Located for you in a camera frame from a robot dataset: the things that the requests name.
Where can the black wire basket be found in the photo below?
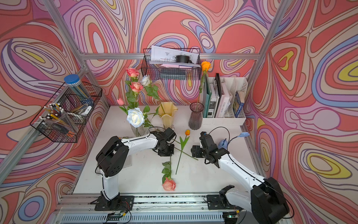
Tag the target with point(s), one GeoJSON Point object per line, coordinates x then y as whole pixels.
{"type": "Point", "coordinates": [169, 72]}
{"type": "Point", "coordinates": [78, 112]}

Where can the orange rose tall stem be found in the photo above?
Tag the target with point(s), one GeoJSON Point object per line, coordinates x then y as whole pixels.
{"type": "Point", "coordinates": [205, 66]}

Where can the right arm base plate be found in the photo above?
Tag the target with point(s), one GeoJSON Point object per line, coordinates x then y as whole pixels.
{"type": "Point", "coordinates": [217, 202]}

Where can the small pink rosebud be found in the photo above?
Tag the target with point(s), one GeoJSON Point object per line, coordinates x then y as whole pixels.
{"type": "Point", "coordinates": [122, 105]}

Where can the black white magazine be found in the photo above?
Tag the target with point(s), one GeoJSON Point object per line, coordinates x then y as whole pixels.
{"type": "Point", "coordinates": [214, 99]}

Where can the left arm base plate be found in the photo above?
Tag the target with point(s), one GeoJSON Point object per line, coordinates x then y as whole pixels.
{"type": "Point", "coordinates": [119, 203]}

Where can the blue treehouse book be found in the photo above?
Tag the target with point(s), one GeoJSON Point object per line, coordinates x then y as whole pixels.
{"type": "Point", "coordinates": [238, 103]}

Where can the clear glass vase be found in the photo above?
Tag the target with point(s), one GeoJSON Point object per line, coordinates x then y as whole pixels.
{"type": "Point", "coordinates": [142, 130]}

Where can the pink rose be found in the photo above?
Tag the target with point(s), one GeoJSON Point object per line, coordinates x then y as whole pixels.
{"type": "Point", "coordinates": [133, 99]}
{"type": "Point", "coordinates": [133, 75]}
{"type": "Point", "coordinates": [168, 183]}

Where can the white plastic book organizer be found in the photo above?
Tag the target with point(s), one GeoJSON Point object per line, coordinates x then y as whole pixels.
{"type": "Point", "coordinates": [234, 84]}

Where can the black wire basket left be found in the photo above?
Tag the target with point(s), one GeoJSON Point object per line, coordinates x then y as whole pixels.
{"type": "Point", "coordinates": [78, 112]}

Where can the yellow ruffled vase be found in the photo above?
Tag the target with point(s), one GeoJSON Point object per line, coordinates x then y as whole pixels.
{"type": "Point", "coordinates": [166, 111]}

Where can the black tape roll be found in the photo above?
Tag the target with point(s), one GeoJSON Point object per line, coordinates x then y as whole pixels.
{"type": "Point", "coordinates": [183, 59]}

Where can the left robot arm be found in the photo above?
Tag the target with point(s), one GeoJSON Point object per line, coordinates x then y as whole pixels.
{"type": "Point", "coordinates": [112, 157]}

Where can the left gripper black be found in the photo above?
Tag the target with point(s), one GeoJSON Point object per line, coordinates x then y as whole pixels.
{"type": "Point", "coordinates": [171, 153]}

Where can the white papers in basket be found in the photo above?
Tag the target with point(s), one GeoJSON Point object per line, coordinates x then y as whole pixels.
{"type": "Point", "coordinates": [166, 56]}

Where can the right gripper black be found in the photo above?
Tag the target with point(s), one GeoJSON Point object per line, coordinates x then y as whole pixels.
{"type": "Point", "coordinates": [196, 150]}

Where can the small orange tulip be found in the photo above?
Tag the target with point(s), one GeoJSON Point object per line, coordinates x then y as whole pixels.
{"type": "Point", "coordinates": [183, 143]}

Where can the blue desk lamp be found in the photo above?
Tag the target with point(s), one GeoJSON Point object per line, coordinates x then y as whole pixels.
{"type": "Point", "coordinates": [224, 143]}

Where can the purple ribbed glass vase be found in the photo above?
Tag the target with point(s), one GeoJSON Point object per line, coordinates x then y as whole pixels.
{"type": "Point", "coordinates": [196, 116]}

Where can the teal green folder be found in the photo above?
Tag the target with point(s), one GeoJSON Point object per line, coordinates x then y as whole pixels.
{"type": "Point", "coordinates": [206, 96]}

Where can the cup of pencils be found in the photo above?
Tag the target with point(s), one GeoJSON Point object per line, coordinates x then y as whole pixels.
{"type": "Point", "coordinates": [58, 119]}

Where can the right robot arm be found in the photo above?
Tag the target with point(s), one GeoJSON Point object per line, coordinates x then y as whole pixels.
{"type": "Point", "coordinates": [262, 197]}

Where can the blue lid pencil jar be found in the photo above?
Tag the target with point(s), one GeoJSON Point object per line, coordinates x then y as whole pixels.
{"type": "Point", "coordinates": [77, 86]}

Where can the pink book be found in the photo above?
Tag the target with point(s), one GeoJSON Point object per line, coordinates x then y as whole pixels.
{"type": "Point", "coordinates": [224, 101]}

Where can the black wire basket back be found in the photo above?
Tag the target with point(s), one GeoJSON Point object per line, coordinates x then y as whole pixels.
{"type": "Point", "coordinates": [169, 72]}

